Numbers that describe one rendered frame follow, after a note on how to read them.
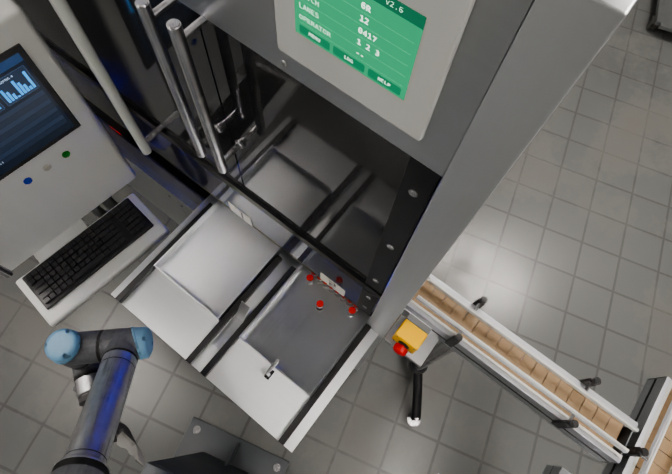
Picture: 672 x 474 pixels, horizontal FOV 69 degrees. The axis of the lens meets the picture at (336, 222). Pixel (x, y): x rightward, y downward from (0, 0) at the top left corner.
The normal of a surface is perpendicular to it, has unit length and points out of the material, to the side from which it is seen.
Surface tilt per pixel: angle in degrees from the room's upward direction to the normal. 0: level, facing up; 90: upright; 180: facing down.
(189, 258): 0
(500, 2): 90
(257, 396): 0
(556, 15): 90
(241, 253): 0
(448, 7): 90
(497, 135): 90
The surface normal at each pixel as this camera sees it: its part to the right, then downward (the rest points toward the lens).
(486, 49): -0.61, 0.72
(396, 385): 0.04, -0.39
